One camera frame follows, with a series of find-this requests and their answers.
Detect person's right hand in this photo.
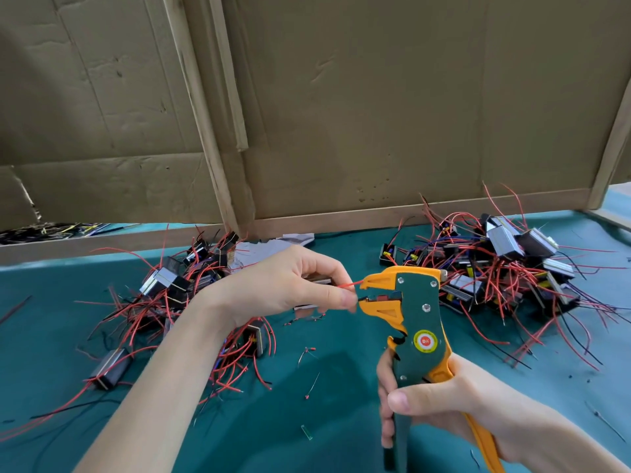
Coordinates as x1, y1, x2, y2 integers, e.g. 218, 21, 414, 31
377, 349, 534, 464

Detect person's left hand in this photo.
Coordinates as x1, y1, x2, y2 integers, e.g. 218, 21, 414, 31
197, 244, 359, 331

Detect transformer with wires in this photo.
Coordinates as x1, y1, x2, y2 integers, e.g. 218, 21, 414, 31
292, 277, 364, 319

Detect orange green wire strippers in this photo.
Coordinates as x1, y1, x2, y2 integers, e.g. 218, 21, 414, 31
357, 265, 506, 473

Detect pile of wired transformers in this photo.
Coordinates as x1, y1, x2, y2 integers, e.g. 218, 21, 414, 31
379, 184, 631, 371
0, 226, 277, 444

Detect person's left forearm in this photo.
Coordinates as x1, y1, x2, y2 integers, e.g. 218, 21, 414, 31
74, 305, 238, 473

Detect person's right forearm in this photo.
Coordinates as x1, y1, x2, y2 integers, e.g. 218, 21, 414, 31
503, 409, 631, 473

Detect crumpled grey plastic bag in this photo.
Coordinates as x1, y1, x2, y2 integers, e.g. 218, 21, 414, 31
229, 232, 317, 272

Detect thin wooden strip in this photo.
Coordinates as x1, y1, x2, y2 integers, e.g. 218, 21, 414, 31
207, 0, 250, 152

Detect flat grey board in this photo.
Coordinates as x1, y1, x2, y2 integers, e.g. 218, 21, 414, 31
594, 184, 631, 231

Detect smooth brown cardboard panel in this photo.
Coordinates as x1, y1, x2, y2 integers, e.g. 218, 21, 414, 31
225, 0, 631, 217

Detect creased brown cardboard panel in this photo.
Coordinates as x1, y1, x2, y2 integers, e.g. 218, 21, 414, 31
0, 0, 226, 233

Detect long wooden bottom rail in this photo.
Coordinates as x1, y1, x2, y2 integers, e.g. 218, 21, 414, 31
251, 189, 593, 240

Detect short wooden bottom rail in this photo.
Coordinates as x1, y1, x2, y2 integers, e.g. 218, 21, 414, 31
0, 224, 228, 267

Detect wide wooden post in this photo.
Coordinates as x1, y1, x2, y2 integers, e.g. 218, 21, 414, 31
162, 0, 243, 235

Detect heap of black cables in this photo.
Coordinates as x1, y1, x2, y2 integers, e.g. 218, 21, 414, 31
0, 221, 114, 245

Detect wooden corner post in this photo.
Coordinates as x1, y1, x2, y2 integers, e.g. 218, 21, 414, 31
588, 78, 631, 210

